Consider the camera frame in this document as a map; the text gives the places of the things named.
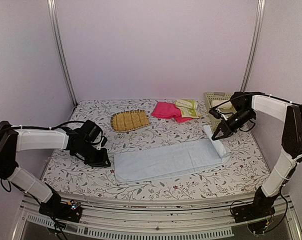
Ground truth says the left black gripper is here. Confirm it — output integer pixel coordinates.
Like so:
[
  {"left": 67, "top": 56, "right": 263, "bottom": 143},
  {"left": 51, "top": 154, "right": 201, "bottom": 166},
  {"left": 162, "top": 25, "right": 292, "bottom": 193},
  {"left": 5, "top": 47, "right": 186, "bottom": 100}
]
[{"left": 76, "top": 140, "right": 112, "bottom": 167}]

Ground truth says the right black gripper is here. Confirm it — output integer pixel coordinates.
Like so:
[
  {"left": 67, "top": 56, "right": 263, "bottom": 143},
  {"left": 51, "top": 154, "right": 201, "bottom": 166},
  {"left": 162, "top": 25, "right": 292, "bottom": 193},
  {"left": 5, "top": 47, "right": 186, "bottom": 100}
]
[{"left": 213, "top": 109, "right": 254, "bottom": 141}]

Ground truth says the cream towel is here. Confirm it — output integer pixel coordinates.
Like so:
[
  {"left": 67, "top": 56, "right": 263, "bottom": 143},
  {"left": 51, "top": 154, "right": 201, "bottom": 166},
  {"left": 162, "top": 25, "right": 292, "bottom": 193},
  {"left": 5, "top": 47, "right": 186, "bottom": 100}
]
[{"left": 211, "top": 99, "right": 232, "bottom": 110}]

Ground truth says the light blue towel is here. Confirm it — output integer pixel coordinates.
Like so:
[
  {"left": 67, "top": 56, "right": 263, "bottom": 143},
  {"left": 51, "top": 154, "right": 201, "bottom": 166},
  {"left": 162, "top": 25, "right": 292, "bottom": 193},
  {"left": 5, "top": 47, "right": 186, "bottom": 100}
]
[{"left": 114, "top": 125, "right": 231, "bottom": 184}]

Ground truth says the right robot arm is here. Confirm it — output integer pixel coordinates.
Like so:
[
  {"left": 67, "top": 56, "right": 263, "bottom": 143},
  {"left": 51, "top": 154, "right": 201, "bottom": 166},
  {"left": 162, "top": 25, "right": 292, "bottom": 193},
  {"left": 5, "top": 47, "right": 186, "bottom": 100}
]
[{"left": 209, "top": 91, "right": 302, "bottom": 218}]

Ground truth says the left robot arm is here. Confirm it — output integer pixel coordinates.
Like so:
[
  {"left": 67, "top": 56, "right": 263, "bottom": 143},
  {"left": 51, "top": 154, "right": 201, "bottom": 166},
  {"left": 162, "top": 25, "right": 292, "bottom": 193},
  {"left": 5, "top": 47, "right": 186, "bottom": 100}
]
[{"left": 0, "top": 120, "right": 111, "bottom": 217}]

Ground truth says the green plastic basket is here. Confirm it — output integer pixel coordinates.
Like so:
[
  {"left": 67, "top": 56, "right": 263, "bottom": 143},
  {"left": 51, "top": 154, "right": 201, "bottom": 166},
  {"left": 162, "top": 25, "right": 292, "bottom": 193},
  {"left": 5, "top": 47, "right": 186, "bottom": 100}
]
[{"left": 203, "top": 92, "right": 236, "bottom": 132}]

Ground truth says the yellow green patterned towel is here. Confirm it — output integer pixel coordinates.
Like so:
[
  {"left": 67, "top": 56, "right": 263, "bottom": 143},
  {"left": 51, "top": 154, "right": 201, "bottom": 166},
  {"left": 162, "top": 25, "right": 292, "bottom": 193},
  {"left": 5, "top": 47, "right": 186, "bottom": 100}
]
[{"left": 175, "top": 99, "right": 202, "bottom": 119}]

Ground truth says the floral tablecloth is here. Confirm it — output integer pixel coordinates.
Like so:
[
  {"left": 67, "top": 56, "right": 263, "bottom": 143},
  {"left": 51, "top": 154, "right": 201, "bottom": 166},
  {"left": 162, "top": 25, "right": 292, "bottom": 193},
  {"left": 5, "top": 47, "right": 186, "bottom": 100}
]
[{"left": 43, "top": 99, "right": 269, "bottom": 201}]

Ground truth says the woven bamboo tray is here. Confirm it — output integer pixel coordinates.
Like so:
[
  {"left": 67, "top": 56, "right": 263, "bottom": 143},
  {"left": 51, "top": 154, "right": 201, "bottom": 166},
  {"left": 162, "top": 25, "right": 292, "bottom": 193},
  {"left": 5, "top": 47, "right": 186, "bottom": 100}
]
[{"left": 111, "top": 110, "right": 150, "bottom": 133}]

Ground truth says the pink towel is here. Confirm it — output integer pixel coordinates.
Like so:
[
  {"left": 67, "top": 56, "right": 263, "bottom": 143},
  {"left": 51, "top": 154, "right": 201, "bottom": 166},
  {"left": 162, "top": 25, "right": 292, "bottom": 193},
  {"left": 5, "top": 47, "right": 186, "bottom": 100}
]
[{"left": 151, "top": 102, "right": 192, "bottom": 123}]

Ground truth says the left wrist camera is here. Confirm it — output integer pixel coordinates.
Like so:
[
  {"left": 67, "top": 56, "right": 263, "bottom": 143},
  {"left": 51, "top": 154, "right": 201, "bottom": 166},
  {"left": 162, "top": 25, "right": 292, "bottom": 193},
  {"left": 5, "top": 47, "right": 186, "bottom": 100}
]
[{"left": 96, "top": 136, "right": 107, "bottom": 150}]

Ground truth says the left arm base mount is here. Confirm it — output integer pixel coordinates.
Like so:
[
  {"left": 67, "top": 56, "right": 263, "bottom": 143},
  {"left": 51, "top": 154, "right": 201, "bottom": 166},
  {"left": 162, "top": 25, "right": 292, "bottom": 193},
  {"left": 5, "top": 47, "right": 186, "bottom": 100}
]
[{"left": 39, "top": 187, "right": 83, "bottom": 223}]

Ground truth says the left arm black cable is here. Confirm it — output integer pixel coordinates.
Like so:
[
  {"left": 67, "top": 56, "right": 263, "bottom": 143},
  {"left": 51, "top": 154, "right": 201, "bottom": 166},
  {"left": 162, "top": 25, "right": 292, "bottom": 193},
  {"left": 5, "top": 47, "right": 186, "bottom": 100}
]
[{"left": 15, "top": 120, "right": 89, "bottom": 132}]

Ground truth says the front aluminium rail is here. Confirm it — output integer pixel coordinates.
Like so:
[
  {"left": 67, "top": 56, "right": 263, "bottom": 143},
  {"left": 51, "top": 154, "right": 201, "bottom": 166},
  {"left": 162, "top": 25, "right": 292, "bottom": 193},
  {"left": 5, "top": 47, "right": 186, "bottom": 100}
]
[{"left": 12, "top": 193, "right": 302, "bottom": 240}]

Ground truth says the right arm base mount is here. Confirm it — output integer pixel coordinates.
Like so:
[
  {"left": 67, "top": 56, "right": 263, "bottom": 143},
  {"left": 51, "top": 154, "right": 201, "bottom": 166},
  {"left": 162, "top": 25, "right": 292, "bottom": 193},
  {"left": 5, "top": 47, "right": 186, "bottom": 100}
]
[{"left": 230, "top": 187, "right": 279, "bottom": 223}]

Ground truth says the right aluminium post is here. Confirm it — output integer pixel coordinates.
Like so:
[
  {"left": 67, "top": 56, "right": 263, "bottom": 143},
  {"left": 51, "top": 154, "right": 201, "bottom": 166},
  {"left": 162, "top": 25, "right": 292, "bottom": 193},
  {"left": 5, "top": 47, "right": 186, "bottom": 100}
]
[{"left": 239, "top": 0, "right": 265, "bottom": 93}]

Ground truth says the aluminium post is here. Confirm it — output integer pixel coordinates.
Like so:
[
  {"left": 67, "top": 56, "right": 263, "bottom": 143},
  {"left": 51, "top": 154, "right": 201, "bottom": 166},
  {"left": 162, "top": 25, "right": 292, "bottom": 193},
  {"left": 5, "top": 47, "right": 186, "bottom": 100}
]
[
  {"left": 47, "top": 0, "right": 78, "bottom": 107},
  {"left": 239, "top": 0, "right": 265, "bottom": 93}
]

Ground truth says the left aluminium post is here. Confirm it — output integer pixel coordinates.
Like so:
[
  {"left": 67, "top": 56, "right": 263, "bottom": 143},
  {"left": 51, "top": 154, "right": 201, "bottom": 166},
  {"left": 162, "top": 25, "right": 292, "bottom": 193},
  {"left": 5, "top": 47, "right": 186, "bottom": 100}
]
[{"left": 47, "top": 0, "right": 78, "bottom": 107}]

